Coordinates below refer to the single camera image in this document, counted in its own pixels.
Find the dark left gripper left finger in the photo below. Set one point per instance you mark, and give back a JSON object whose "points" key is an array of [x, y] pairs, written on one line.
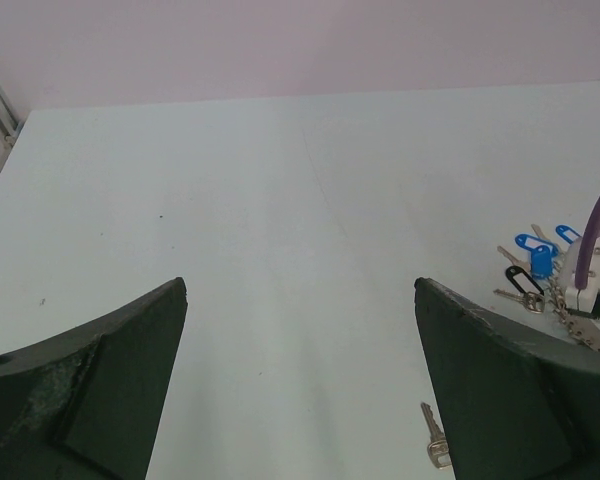
{"points": [[87, 403]]}

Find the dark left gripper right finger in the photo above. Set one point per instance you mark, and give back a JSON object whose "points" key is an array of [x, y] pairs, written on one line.
{"points": [[515, 403]]}

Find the loose silver key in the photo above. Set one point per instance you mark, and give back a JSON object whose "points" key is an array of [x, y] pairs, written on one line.
{"points": [[437, 448]]}

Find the black key tag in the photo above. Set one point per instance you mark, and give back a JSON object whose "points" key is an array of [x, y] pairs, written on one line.
{"points": [[522, 280]]}

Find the blue key tag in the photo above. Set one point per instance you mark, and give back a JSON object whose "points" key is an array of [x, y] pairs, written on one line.
{"points": [[541, 254]]}

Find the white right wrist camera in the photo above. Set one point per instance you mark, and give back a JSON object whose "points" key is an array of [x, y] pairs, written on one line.
{"points": [[580, 301]]}

